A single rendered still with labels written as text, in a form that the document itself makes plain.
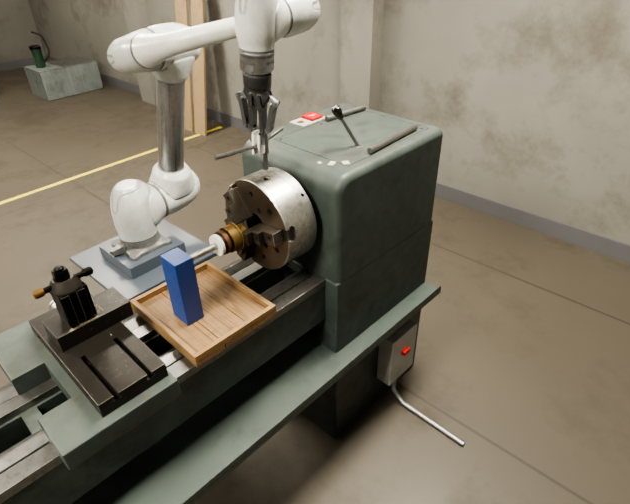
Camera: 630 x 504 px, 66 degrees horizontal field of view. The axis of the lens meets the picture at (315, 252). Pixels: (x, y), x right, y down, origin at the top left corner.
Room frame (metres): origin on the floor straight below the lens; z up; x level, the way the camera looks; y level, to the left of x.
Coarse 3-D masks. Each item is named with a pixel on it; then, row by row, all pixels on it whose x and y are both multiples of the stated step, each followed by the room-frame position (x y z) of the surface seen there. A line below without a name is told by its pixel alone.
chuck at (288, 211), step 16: (256, 176) 1.39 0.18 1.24; (272, 176) 1.39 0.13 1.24; (256, 192) 1.34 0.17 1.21; (272, 192) 1.31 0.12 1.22; (288, 192) 1.33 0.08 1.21; (256, 208) 1.34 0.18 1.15; (272, 208) 1.29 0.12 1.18; (288, 208) 1.29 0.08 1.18; (256, 224) 1.40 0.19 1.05; (272, 224) 1.29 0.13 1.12; (288, 224) 1.26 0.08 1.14; (304, 224) 1.30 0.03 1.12; (304, 240) 1.29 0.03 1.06; (256, 256) 1.36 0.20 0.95; (272, 256) 1.30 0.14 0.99; (288, 256) 1.25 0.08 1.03
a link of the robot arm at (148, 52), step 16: (288, 0) 1.36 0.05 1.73; (304, 0) 1.40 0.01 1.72; (304, 16) 1.38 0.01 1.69; (176, 32) 1.49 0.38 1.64; (192, 32) 1.48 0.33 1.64; (208, 32) 1.48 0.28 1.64; (224, 32) 1.48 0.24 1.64; (144, 48) 1.52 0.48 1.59; (160, 48) 1.49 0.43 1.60; (176, 48) 1.48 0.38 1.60; (192, 48) 1.48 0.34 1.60; (144, 64) 1.54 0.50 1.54
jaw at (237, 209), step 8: (232, 192) 1.38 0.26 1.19; (240, 192) 1.39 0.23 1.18; (232, 200) 1.36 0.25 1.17; (240, 200) 1.37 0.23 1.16; (232, 208) 1.34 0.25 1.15; (240, 208) 1.35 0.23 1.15; (248, 208) 1.37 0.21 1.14; (232, 216) 1.32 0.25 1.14; (240, 216) 1.33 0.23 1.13; (248, 216) 1.35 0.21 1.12
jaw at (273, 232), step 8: (264, 224) 1.31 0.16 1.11; (248, 232) 1.27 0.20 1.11; (256, 232) 1.26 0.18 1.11; (264, 232) 1.26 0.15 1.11; (272, 232) 1.25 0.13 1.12; (280, 232) 1.25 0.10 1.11; (288, 232) 1.26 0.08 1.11; (248, 240) 1.25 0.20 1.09; (256, 240) 1.26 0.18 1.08; (264, 240) 1.26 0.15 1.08; (272, 240) 1.23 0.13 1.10; (280, 240) 1.25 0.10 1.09; (288, 240) 1.25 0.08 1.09
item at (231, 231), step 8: (232, 224) 1.29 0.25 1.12; (240, 224) 1.31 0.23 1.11; (216, 232) 1.26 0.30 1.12; (224, 232) 1.26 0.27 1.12; (232, 232) 1.26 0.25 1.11; (240, 232) 1.27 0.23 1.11; (224, 240) 1.23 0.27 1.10; (232, 240) 1.25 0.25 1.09; (240, 240) 1.26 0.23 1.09; (232, 248) 1.24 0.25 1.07; (240, 248) 1.27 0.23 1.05
